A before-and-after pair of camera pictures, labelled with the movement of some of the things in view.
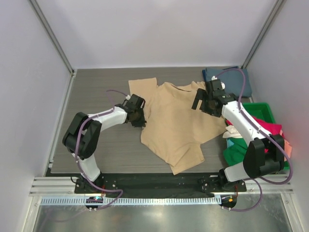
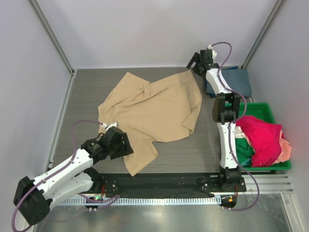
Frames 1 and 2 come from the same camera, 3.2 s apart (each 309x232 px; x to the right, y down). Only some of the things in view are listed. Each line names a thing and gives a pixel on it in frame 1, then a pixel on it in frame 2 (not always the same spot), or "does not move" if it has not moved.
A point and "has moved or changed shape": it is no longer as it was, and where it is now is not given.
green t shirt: x=234 y=154 does not move
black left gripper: x=141 y=122 → x=125 y=149
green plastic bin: x=263 y=110 does not move
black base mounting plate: x=159 y=185 does not move
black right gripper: x=202 y=94 → x=194 y=58
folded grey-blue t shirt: x=233 y=80 does not move
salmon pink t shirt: x=287 y=147 does not move
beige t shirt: x=174 y=130 has moved or changed shape
